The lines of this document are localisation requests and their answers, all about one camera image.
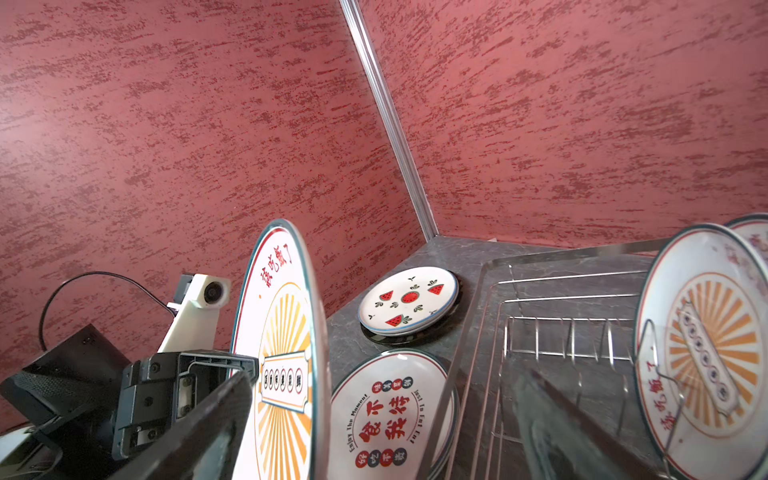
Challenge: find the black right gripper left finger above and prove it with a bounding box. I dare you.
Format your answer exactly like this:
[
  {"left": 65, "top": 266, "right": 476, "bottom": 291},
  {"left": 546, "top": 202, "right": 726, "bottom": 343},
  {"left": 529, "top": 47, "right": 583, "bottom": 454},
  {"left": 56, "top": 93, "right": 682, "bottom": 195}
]
[{"left": 111, "top": 372, "right": 252, "bottom": 479}]

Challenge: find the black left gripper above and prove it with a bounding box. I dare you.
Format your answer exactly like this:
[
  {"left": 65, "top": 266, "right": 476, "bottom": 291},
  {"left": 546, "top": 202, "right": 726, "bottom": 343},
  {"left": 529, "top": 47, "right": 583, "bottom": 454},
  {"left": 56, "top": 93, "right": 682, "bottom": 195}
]
[{"left": 112, "top": 350, "right": 259, "bottom": 461}]

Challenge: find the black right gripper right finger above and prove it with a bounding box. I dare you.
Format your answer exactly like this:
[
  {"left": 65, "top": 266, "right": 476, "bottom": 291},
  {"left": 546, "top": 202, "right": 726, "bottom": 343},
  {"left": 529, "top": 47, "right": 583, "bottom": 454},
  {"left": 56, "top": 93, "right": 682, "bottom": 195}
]
[{"left": 502, "top": 358, "right": 660, "bottom": 479}]

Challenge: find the brown lettered rim plate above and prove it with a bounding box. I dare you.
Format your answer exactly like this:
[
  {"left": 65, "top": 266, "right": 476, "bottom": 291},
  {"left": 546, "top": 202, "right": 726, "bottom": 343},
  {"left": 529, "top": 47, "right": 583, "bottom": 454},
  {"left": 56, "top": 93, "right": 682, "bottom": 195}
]
[{"left": 231, "top": 219, "right": 332, "bottom": 479}]

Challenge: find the green rim fruit plate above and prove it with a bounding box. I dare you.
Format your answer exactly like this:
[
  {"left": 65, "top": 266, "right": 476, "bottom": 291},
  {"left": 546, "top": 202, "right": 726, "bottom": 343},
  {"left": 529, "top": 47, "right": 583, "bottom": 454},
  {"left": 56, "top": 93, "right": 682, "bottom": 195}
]
[{"left": 327, "top": 349, "right": 448, "bottom": 479}]

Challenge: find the watermelon pattern white plate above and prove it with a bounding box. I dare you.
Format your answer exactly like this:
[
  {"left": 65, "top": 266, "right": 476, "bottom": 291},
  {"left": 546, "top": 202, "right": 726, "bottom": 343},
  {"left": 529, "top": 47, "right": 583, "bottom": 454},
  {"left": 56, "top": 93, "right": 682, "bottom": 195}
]
[{"left": 357, "top": 265, "right": 462, "bottom": 337}]

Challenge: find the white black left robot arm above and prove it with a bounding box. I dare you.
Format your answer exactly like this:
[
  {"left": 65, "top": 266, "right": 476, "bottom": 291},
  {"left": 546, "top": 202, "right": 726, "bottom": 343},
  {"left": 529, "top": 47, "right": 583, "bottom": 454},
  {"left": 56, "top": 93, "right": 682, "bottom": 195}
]
[{"left": 1, "top": 325, "right": 259, "bottom": 479}]

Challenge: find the orange sunburst plate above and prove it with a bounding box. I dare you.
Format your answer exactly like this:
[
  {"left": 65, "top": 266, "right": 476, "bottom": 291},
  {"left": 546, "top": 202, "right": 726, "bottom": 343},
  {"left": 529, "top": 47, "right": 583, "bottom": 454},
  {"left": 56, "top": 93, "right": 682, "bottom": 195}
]
[
  {"left": 634, "top": 223, "right": 767, "bottom": 479},
  {"left": 725, "top": 212, "right": 768, "bottom": 261}
]

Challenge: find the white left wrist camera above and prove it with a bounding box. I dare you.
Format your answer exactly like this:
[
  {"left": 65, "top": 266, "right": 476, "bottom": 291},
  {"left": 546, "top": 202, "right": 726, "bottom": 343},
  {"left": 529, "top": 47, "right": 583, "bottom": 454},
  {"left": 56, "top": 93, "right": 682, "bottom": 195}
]
[{"left": 157, "top": 273, "right": 232, "bottom": 353}]

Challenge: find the aluminium left corner post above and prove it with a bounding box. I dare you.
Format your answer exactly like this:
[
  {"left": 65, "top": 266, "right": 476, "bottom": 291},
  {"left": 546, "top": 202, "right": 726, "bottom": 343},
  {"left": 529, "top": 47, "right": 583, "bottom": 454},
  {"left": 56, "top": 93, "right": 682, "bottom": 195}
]
[{"left": 339, "top": 0, "right": 439, "bottom": 242}]

